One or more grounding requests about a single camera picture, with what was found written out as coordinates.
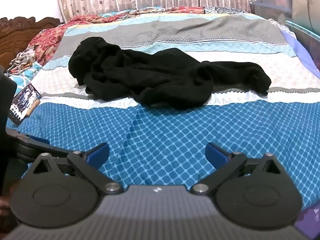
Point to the teal diamond pattern cloth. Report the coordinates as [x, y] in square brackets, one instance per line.
[23, 76]

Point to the purple printed cloth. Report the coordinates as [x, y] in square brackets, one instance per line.
[310, 216]

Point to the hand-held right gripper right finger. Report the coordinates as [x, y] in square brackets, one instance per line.
[217, 153]

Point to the smartphone with lit screen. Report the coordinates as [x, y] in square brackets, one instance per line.
[23, 103]

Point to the short wooden stick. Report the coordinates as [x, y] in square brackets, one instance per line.
[33, 107]

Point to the carved wooden headboard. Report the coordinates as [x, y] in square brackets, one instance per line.
[17, 35]

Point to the red floral blanket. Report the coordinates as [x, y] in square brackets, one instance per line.
[50, 37]

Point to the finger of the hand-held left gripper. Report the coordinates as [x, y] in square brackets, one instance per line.
[37, 140]

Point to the purple bed sheet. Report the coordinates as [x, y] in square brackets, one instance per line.
[300, 47]

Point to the patchwork quilt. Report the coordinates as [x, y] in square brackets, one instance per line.
[175, 10]

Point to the multicoloured floral cloth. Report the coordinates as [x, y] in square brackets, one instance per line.
[23, 60]

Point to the blue grey patterned bedsheet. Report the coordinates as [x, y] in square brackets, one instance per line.
[162, 140]

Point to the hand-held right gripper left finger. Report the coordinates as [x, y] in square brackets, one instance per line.
[98, 153]

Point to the black pants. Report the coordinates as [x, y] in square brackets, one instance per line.
[150, 80]

